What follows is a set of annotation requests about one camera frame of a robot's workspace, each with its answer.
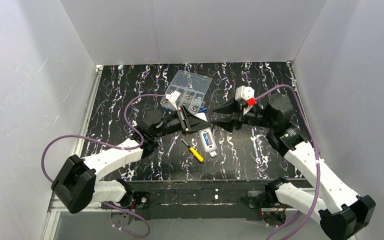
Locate white remote control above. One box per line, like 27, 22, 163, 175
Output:
198, 127, 217, 153

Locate white remote battery cover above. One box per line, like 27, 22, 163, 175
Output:
209, 151, 217, 158

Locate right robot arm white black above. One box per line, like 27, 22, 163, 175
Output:
212, 93, 376, 240

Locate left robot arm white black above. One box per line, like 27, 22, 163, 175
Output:
51, 106, 211, 214

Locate clear plastic parts organizer box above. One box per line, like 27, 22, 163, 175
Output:
164, 70, 213, 114

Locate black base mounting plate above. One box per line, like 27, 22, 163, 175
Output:
127, 180, 286, 221

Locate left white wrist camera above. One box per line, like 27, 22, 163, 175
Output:
165, 90, 181, 111

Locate yellow handled screwdriver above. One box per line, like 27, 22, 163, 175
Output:
181, 139, 204, 163

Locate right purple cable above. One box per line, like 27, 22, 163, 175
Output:
253, 84, 322, 240

